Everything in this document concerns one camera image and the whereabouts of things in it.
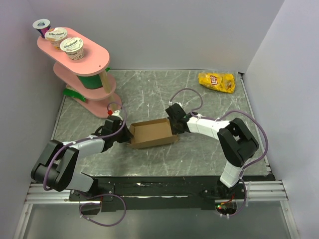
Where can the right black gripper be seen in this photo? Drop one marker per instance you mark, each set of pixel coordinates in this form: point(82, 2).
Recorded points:
point(176, 132)

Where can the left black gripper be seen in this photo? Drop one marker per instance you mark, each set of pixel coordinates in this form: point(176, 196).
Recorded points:
point(128, 135)

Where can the brown cardboard box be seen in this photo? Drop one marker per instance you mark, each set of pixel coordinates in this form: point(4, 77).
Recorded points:
point(151, 133)

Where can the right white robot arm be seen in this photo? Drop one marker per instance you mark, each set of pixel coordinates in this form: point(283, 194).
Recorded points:
point(237, 141)

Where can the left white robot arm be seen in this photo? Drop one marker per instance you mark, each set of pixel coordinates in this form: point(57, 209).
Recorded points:
point(55, 168)

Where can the pink tiered shelf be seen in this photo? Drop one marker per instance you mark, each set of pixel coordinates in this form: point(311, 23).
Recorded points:
point(95, 62)

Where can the yellow chips bag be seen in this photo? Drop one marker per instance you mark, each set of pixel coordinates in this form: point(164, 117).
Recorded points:
point(222, 82)

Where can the white Chobani yogurt cup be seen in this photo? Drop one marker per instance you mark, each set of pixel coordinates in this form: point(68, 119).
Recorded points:
point(73, 47)

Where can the orange Chobani yogurt cup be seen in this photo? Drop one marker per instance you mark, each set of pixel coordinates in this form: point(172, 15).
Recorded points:
point(56, 35)

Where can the purple yogurt cup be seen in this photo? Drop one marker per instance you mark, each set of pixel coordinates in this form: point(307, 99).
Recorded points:
point(42, 26)

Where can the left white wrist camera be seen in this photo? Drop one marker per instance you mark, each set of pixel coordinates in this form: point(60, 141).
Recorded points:
point(116, 113)

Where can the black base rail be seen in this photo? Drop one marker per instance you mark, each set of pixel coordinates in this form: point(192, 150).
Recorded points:
point(150, 193)

